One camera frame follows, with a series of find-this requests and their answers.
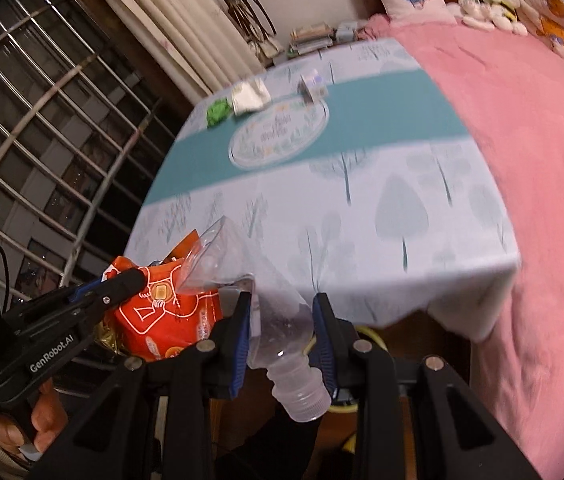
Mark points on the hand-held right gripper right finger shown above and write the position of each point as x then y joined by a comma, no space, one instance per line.
323,350

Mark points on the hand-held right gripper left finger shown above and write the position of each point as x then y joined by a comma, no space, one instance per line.
238,360

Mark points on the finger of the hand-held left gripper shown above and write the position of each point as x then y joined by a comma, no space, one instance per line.
122,282

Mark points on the clear plastic bottle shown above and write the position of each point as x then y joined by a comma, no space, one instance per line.
282,320

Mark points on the orange snack bag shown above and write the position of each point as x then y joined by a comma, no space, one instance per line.
162,320

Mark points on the person's left hand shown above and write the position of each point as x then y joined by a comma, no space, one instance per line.
49,415

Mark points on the wooden table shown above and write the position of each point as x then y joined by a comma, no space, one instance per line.
412,345

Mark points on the metal window grille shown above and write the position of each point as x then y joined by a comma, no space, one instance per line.
62,135

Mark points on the green crumpled paper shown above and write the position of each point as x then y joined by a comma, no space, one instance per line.
218,112

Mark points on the white foil wrapper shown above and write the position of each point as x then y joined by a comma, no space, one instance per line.
249,96

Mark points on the pink bed blanket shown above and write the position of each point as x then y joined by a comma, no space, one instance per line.
537,210

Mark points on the cream curtain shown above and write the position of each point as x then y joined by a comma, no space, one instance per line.
177,20

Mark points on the small white bag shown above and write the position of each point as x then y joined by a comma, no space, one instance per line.
269,49

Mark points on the stack of books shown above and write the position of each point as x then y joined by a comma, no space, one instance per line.
312,37

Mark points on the light blue tissue box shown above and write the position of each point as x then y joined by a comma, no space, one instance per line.
349,32

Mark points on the white plush toy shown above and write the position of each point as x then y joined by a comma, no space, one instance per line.
487,15

